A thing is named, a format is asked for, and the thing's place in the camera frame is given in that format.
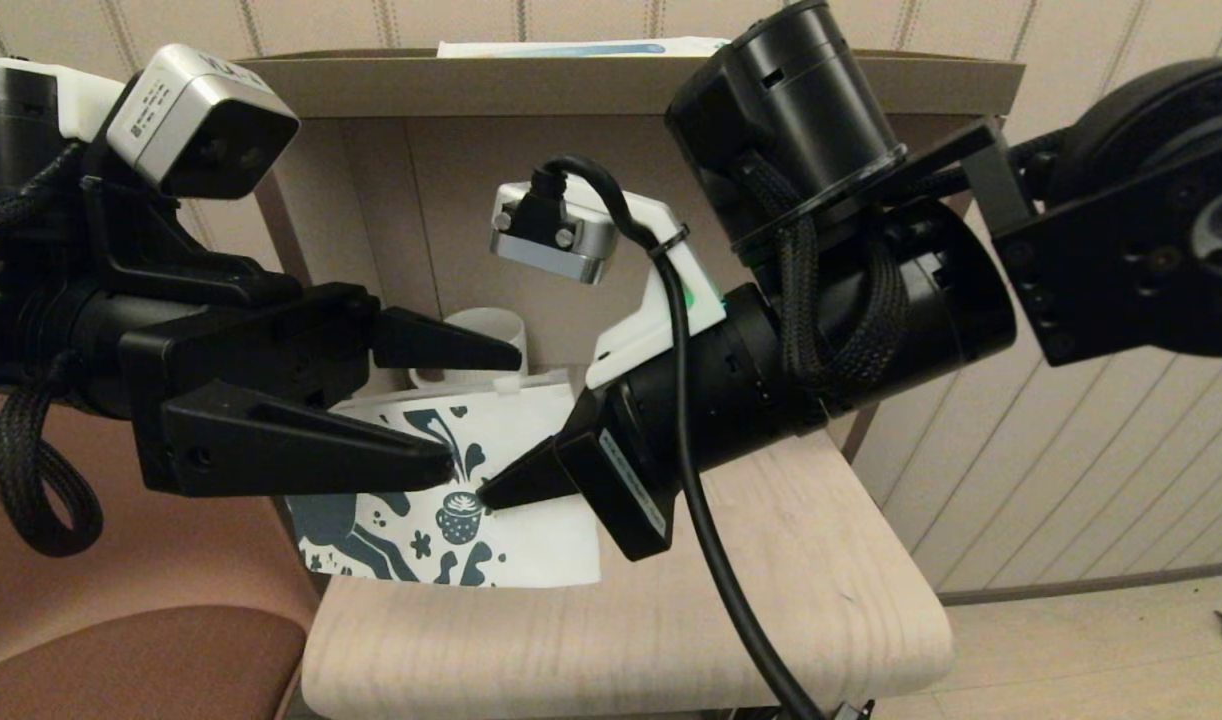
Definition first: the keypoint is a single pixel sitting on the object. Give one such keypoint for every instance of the beige wooden shelf table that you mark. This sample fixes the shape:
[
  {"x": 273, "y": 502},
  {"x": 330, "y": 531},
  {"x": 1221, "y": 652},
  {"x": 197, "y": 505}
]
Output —
[{"x": 671, "y": 620}]

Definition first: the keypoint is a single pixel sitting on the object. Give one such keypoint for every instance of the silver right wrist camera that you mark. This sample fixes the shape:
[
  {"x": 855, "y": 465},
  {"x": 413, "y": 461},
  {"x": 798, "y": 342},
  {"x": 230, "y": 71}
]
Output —
[{"x": 591, "y": 250}]

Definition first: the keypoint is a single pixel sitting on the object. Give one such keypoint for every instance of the white ribbed ceramic mug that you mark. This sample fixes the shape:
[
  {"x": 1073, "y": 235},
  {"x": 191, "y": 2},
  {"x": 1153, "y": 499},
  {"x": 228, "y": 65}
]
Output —
[{"x": 496, "y": 320}]

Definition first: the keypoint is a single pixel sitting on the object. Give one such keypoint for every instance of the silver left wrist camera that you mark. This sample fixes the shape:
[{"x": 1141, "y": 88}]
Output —
[{"x": 171, "y": 110}]

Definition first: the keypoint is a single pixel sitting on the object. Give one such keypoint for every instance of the dark metal base part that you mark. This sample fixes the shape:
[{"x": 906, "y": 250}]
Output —
[{"x": 851, "y": 712}]

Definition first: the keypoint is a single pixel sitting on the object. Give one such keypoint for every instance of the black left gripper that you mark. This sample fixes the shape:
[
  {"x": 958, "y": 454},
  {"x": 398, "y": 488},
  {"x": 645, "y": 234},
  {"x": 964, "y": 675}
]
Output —
[{"x": 251, "y": 340}]

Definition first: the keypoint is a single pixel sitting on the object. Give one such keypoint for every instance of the brown wall baseboard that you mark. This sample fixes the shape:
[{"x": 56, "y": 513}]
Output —
[{"x": 1091, "y": 583}]

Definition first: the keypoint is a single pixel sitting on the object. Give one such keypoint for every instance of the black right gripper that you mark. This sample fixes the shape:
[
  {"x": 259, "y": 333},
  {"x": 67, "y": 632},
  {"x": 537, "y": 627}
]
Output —
[{"x": 741, "y": 380}]

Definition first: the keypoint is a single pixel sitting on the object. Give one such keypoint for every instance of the white horse-print zipper pouch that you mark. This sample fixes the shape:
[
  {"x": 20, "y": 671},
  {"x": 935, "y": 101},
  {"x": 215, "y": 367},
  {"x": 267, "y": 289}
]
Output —
[{"x": 531, "y": 540}]

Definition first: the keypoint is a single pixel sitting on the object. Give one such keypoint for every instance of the white right camera bracket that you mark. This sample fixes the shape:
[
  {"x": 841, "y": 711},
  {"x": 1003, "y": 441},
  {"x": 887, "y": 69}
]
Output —
[{"x": 631, "y": 345}]

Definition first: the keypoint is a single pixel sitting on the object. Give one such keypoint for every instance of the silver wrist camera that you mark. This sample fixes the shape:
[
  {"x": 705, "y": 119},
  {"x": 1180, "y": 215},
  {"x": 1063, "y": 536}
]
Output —
[
  {"x": 591, "y": 250},
  {"x": 171, "y": 110}
]

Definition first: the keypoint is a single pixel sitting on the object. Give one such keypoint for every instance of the white blue toothpaste box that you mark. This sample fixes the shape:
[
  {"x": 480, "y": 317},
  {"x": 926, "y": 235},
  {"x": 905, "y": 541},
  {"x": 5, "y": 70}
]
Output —
[{"x": 571, "y": 47}]

